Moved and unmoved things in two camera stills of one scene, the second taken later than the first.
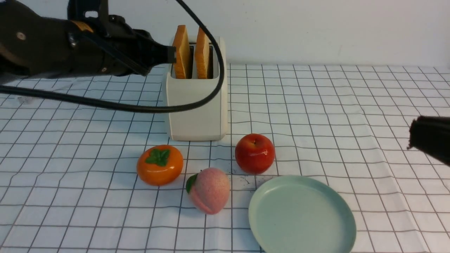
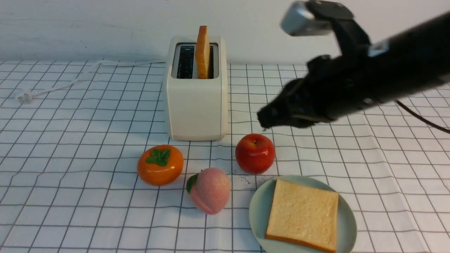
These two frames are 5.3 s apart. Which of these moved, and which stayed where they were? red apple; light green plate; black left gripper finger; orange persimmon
Moved: black left gripper finger
Stayed: light green plate; red apple; orange persimmon
